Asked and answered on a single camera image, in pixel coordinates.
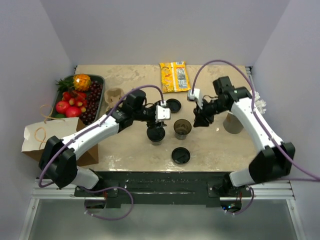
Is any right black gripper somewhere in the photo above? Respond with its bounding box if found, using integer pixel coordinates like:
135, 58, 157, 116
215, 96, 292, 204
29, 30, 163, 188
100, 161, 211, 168
193, 98, 228, 128

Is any purple grapes bunch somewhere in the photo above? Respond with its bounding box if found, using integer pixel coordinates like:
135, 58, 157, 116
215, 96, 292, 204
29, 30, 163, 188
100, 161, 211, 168
79, 81, 103, 125

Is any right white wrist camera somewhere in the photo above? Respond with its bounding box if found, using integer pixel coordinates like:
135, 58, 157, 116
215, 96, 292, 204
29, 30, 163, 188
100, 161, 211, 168
187, 88, 204, 106

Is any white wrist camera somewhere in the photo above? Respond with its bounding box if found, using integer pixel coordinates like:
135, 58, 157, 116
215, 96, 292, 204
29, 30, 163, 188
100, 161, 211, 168
155, 100, 171, 122
187, 88, 204, 106

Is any black fruit tray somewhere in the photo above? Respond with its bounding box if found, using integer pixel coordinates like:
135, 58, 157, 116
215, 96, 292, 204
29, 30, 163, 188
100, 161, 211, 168
53, 74, 105, 122

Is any black cup lid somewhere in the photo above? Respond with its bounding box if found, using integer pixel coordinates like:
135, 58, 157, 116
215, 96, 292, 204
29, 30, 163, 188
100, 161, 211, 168
171, 147, 191, 165
166, 98, 182, 114
146, 127, 166, 142

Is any red apple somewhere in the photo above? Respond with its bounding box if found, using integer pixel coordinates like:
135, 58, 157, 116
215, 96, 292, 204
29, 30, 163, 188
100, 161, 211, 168
65, 106, 82, 118
55, 100, 71, 115

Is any orange toy pineapple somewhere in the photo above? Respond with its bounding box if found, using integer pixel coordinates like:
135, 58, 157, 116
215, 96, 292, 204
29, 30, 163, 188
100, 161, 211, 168
72, 74, 91, 92

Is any cardboard cup carrier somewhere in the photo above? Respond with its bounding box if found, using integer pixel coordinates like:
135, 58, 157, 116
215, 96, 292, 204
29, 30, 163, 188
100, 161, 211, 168
104, 87, 125, 112

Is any yellow snack bag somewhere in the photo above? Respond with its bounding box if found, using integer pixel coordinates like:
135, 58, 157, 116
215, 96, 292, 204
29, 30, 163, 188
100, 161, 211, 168
159, 61, 191, 94

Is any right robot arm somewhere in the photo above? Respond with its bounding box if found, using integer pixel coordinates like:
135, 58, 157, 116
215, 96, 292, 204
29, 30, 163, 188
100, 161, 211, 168
187, 76, 296, 197

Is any small red fruits cluster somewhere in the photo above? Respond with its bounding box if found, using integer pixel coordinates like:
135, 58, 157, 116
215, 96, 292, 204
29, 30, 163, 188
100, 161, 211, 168
62, 90, 87, 113

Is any aluminium frame rail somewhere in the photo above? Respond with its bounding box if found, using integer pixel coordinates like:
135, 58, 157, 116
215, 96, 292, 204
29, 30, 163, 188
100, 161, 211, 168
31, 180, 295, 200

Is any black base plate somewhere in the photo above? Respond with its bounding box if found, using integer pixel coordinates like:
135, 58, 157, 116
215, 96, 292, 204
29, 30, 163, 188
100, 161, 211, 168
74, 171, 252, 208

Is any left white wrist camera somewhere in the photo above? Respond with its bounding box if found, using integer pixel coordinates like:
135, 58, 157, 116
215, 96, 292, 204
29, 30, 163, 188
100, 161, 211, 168
155, 100, 171, 122

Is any green lime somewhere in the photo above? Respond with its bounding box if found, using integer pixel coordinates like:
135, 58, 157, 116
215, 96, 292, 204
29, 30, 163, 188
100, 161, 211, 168
54, 113, 66, 119

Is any dark coffee cup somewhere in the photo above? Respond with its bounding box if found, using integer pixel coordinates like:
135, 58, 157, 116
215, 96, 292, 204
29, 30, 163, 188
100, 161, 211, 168
173, 119, 192, 140
150, 139, 163, 146

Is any brown paper bag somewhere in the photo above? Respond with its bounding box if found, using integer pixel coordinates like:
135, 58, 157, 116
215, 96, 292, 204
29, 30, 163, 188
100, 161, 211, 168
21, 104, 85, 162

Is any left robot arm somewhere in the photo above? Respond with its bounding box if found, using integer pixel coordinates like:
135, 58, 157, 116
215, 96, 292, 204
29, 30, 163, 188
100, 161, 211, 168
38, 87, 171, 196

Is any grey straw holder cup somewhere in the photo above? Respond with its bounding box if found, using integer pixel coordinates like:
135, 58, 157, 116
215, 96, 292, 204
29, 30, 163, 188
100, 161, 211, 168
223, 111, 244, 135

